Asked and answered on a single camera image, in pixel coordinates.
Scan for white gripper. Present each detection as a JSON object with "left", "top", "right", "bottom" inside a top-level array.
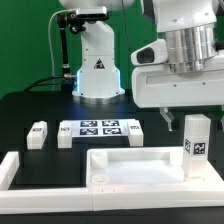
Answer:
[{"left": 132, "top": 63, "right": 224, "bottom": 132}]

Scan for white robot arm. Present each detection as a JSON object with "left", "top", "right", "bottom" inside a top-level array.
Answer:
[{"left": 59, "top": 0, "right": 224, "bottom": 126}]

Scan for white desk top panel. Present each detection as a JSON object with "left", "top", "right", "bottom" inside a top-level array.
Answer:
[{"left": 86, "top": 147, "right": 224, "bottom": 192}]

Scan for fiducial marker sheet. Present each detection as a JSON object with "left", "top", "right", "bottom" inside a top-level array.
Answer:
[{"left": 72, "top": 119, "right": 127, "bottom": 137}]

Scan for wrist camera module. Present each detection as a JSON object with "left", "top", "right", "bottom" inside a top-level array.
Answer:
[{"left": 131, "top": 39, "right": 168, "bottom": 66}]

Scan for silver camera on stand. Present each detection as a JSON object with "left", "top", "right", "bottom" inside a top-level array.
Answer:
[{"left": 76, "top": 6, "right": 108, "bottom": 20}]

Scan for black cables on table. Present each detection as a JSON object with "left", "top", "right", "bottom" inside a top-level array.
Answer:
[{"left": 23, "top": 76, "right": 66, "bottom": 93}]

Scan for white camera cable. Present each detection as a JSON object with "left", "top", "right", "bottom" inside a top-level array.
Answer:
[{"left": 48, "top": 9, "right": 73, "bottom": 78}]

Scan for white L-shaped fixture frame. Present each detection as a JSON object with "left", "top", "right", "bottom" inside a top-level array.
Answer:
[{"left": 0, "top": 152, "right": 224, "bottom": 214}]

